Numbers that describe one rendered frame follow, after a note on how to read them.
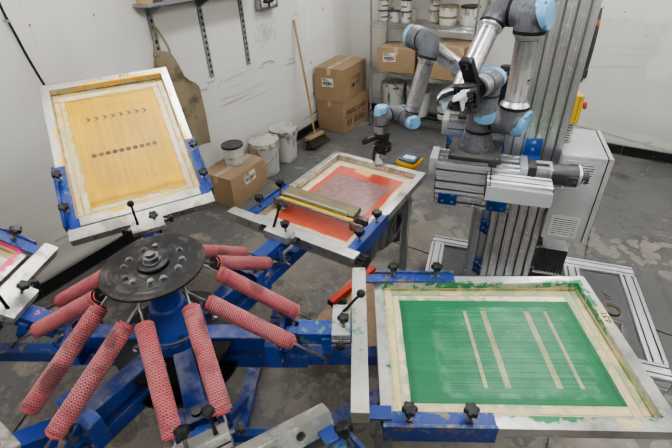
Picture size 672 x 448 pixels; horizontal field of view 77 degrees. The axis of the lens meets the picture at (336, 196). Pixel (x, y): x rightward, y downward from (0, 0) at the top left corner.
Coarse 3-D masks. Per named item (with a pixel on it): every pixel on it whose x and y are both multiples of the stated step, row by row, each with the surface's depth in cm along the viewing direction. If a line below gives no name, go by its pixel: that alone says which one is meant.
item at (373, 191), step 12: (372, 180) 232; (384, 180) 231; (396, 180) 231; (360, 192) 221; (372, 192) 221; (384, 192) 220; (360, 204) 211; (372, 204) 211; (324, 216) 204; (312, 228) 196; (324, 228) 195; (336, 228) 195; (348, 228) 195
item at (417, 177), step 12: (336, 156) 252; (348, 156) 250; (312, 168) 239; (324, 168) 243; (372, 168) 243; (384, 168) 238; (396, 168) 235; (300, 180) 228; (420, 180) 224; (408, 192) 213; (396, 204) 204; (264, 216) 199; (300, 228) 190
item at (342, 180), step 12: (336, 168) 245; (348, 168) 245; (324, 180) 234; (336, 180) 233; (348, 180) 233; (360, 180) 232; (312, 192) 223; (324, 192) 223; (336, 192) 222; (348, 192) 222; (288, 216) 205; (300, 216) 204; (312, 216) 204
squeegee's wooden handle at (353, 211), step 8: (288, 192) 205; (296, 192) 204; (304, 192) 203; (312, 200) 198; (320, 200) 197; (328, 200) 196; (336, 200) 196; (344, 208) 191; (352, 208) 190; (360, 208) 190; (352, 216) 186
